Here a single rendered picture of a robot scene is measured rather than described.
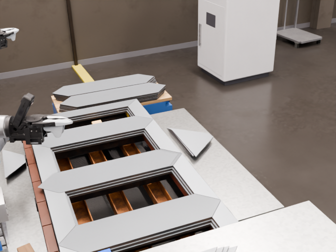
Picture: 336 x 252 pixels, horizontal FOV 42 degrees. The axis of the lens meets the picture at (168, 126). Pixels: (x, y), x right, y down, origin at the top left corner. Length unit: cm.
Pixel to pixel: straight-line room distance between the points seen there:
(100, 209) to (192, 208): 69
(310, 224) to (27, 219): 137
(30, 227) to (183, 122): 121
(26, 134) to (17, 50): 457
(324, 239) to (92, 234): 92
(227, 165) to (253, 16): 306
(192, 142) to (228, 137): 169
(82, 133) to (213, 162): 79
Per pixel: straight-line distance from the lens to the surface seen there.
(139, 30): 640
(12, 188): 261
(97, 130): 268
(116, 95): 312
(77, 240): 192
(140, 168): 229
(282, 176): 380
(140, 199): 258
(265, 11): 539
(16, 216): 240
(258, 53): 550
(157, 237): 191
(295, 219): 170
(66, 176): 230
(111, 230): 193
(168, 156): 238
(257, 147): 417
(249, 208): 220
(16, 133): 154
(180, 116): 301
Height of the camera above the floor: 212
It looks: 28 degrees down
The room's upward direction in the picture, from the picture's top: 1 degrees counter-clockwise
